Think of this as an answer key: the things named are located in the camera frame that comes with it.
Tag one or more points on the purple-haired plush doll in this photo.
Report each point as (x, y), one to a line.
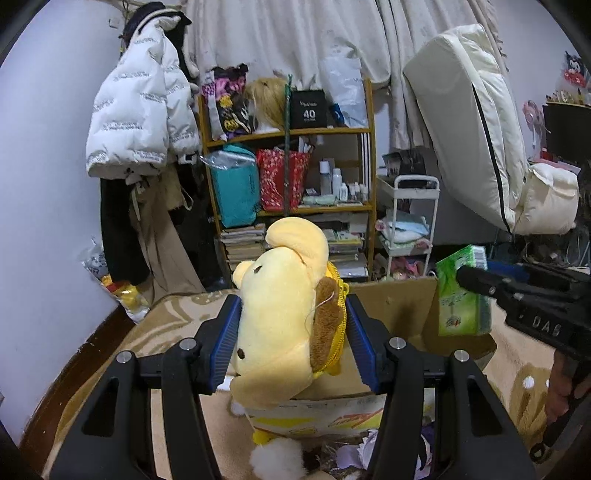
(358, 456)

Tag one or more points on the teal bag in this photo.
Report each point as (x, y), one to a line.
(235, 179)

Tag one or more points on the yellow dog plush toy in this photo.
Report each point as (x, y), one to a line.
(293, 324)

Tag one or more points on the person's right hand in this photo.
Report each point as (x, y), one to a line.
(560, 388)

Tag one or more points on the lace curtain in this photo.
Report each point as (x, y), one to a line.
(292, 38)

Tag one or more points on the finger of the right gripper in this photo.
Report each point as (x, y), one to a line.
(490, 281)

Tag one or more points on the blonde wig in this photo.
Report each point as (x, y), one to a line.
(267, 104)

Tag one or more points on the clear plastic bag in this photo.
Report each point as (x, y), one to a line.
(342, 80)

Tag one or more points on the beige patterned blanket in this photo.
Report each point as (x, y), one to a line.
(110, 438)

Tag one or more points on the wooden shelf unit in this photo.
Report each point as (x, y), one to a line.
(366, 163)

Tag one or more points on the cream folded mattress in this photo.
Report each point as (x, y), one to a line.
(466, 104)

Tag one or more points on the stack of books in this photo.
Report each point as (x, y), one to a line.
(243, 244)

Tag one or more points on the anime snack bag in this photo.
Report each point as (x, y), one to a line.
(223, 90)

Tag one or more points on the green thin pole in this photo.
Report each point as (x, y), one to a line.
(286, 146)

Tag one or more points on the red patterned gift bag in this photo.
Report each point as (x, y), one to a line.
(270, 164)

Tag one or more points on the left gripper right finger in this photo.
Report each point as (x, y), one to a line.
(474, 435)

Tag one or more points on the beige trench coat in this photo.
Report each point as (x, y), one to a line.
(170, 270)

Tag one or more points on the white puffer jacket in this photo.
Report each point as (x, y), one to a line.
(142, 118)

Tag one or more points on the white rolling cart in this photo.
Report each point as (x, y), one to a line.
(407, 231)

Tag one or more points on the cardboard box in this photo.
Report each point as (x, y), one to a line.
(352, 402)

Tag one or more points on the plastic bag with toys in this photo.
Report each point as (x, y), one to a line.
(128, 297)

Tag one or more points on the black box with 40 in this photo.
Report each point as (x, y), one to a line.
(308, 109)

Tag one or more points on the green tissue pack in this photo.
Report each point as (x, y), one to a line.
(462, 312)

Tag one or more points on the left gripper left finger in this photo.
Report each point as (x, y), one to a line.
(111, 436)

